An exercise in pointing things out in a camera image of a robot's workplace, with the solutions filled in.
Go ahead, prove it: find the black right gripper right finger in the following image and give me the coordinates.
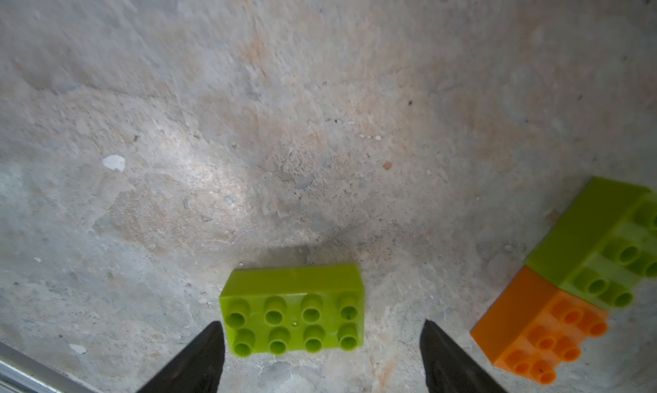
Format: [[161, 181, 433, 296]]
[[419, 319, 506, 393]]

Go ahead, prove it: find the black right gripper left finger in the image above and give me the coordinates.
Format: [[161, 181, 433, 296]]
[[138, 321, 226, 393]]

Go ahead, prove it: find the aluminium rail frame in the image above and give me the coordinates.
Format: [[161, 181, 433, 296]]
[[1, 343, 94, 393]]

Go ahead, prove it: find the orange lego brick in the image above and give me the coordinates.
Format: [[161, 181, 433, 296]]
[[471, 266, 610, 385]]

